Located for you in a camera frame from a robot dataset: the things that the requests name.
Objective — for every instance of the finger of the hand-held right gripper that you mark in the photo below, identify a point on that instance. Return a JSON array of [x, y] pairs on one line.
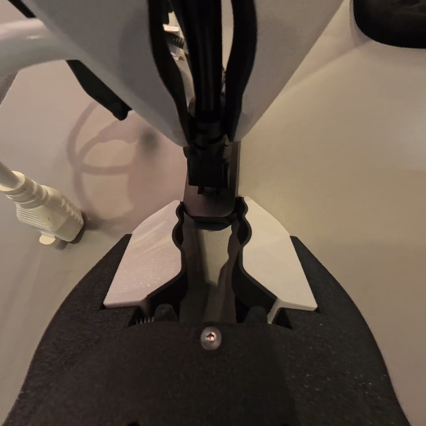
[[293, 40], [109, 50]]

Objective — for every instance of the black rounded object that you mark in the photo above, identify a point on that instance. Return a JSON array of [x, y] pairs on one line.
[[396, 20]]

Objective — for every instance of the black power strip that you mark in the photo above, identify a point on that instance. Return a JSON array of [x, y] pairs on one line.
[[213, 206]]

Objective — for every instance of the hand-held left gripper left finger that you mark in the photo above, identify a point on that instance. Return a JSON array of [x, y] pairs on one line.
[[146, 263]]

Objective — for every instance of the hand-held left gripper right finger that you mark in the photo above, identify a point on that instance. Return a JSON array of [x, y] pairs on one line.
[[276, 263]]

